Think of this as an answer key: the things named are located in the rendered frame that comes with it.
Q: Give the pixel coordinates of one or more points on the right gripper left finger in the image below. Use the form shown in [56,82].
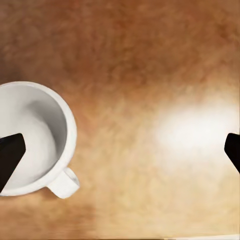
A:
[12,149]

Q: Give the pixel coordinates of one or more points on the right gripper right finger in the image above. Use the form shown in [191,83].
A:
[232,149]

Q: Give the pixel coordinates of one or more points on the countertop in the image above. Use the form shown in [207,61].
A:
[154,89]

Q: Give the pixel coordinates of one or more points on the coffee cup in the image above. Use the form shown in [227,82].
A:
[50,134]

